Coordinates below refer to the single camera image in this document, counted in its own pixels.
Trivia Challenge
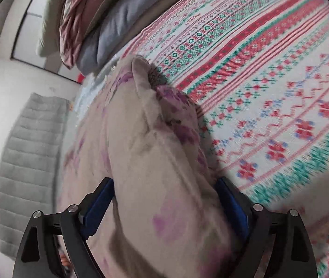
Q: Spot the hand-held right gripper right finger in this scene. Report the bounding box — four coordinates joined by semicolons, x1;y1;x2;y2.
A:
215;177;318;278

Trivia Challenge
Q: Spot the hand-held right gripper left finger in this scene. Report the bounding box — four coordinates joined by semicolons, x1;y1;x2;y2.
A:
12;177;115;278

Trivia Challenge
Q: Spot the pink floral pillow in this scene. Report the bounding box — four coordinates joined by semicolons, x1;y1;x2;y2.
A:
56;55;250;278

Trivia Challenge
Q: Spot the grey quilted floor mat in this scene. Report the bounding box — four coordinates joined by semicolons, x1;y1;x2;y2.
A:
0;93;69;259

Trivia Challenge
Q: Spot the pink green patterned bedspread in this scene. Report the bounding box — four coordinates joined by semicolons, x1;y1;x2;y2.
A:
121;0;329;278

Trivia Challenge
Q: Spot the pink folded quilt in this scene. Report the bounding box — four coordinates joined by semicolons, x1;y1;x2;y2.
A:
58;0;142;70

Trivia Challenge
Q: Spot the beige folded quilt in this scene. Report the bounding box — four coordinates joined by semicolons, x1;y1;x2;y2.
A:
35;0;79;58

